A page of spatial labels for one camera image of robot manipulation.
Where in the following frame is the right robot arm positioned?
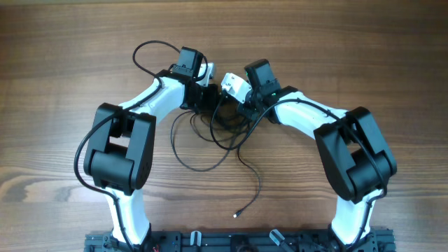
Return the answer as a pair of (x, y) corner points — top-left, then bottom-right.
(241, 59), (397, 251)

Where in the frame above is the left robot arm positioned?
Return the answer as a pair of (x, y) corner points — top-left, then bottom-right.
(78, 47), (218, 251)

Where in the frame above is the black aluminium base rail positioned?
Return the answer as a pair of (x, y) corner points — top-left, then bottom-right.
(84, 229), (397, 252)

